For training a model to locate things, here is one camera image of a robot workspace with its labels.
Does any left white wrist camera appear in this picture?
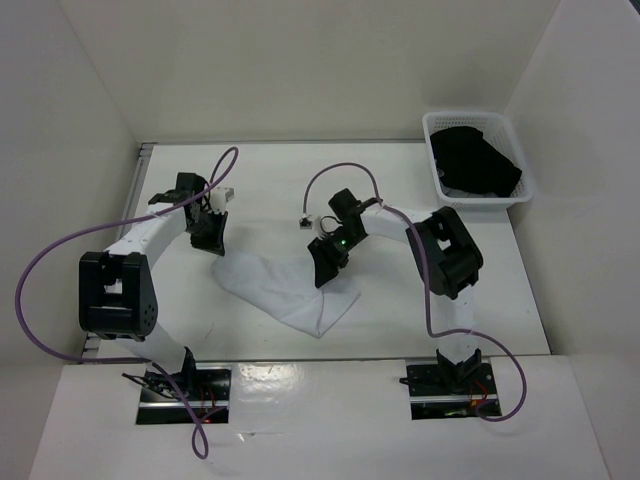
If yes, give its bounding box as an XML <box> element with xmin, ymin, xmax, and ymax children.
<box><xmin>209</xmin><ymin>186</ymin><xmax>235</xmax><ymax>214</ymax></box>

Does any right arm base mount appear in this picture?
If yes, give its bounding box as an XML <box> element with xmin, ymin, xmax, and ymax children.
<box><xmin>399</xmin><ymin>349</ymin><xmax>502</xmax><ymax>420</ymax></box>

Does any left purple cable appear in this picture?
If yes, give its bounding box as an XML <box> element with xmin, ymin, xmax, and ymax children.
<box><xmin>14</xmin><ymin>146</ymin><xmax>240</xmax><ymax>459</ymax></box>

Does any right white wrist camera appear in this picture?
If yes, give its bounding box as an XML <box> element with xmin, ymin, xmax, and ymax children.
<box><xmin>299</xmin><ymin>214</ymin><xmax>321</xmax><ymax>232</ymax></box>

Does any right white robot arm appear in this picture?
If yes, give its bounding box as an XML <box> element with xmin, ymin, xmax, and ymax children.
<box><xmin>307</xmin><ymin>189</ymin><xmax>484</xmax><ymax>393</ymax></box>

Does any white plastic basket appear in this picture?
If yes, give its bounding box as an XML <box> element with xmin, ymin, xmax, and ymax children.
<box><xmin>422</xmin><ymin>110</ymin><xmax>534</xmax><ymax>212</ymax></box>

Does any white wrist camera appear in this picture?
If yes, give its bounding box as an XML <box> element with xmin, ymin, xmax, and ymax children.
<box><xmin>209</xmin><ymin>186</ymin><xmax>235</xmax><ymax>214</ymax></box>
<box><xmin>299</xmin><ymin>214</ymin><xmax>321</xmax><ymax>232</ymax></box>

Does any purple cable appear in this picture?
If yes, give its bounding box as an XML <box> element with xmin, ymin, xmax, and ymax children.
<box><xmin>14</xmin><ymin>146</ymin><xmax>240</xmax><ymax>459</ymax></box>
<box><xmin>302</xmin><ymin>162</ymin><xmax>529</xmax><ymax>424</ymax></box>

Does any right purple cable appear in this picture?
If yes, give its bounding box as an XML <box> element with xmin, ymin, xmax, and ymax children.
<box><xmin>302</xmin><ymin>162</ymin><xmax>529</xmax><ymax>424</ymax></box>

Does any white skirt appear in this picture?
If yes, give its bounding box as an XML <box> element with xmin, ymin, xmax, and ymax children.
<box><xmin>212</xmin><ymin>250</ymin><xmax>360</xmax><ymax>339</ymax></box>

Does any black skirt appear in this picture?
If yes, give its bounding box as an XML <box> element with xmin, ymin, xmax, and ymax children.
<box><xmin>430</xmin><ymin>126</ymin><xmax>523</xmax><ymax>198</ymax></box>

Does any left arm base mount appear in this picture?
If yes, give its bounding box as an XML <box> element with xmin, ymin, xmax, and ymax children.
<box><xmin>122</xmin><ymin>367</ymin><xmax>232</xmax><ymax>425</ymax></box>

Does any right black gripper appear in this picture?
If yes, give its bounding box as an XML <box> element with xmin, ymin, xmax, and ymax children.
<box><xmin>308</xmin><ymin>226</ymin><xmax>366</xmax><ymax>288</ymax></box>

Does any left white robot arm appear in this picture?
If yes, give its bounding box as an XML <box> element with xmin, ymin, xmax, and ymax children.
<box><xmin>79</xmin><ymin>172</ymin><xmax>234</xmax><ymax>400</ymax></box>

